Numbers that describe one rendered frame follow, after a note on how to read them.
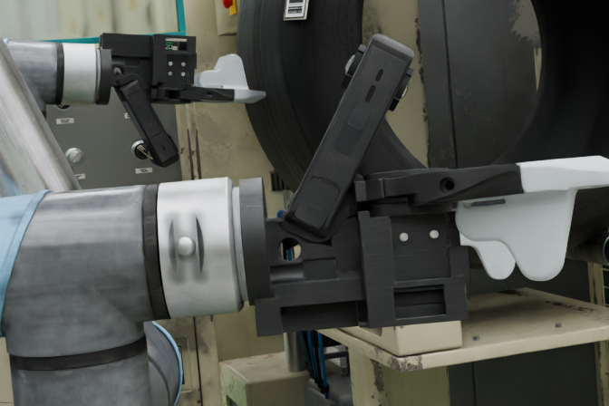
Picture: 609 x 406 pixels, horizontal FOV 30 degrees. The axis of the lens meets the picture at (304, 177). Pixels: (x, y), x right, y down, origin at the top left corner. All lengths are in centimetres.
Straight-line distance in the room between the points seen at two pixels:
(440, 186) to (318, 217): 7
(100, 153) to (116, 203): 144
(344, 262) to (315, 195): 4
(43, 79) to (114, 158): 70
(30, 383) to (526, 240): 27
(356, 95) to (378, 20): 119
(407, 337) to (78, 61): 52
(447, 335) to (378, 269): 85
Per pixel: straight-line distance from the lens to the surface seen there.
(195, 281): 60
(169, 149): 140
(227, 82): 142
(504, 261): 70
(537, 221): 58
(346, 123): 61
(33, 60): 137
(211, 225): 59
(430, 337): 143
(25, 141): 74
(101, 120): 205
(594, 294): 198
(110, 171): 205
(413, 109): 181
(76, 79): 137
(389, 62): 61
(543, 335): 150
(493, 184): 57
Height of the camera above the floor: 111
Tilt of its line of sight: 3 degrees down
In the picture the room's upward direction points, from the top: 5 degrees counter-clockwise
